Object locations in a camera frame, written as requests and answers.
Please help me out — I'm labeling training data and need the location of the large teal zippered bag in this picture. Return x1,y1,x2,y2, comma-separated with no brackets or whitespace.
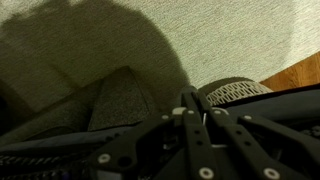
0,83,320,180

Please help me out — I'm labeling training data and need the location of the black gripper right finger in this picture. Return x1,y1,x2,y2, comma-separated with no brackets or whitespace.
195,89,320,180

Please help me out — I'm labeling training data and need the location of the beige carpet rug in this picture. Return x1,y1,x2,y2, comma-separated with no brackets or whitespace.
0,0,320,113

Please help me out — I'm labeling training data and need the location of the grey fabric sofa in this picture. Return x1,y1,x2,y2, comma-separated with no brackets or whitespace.
0,65,158,145

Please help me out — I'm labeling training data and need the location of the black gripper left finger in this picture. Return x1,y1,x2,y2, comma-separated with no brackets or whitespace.
87,84,216,180

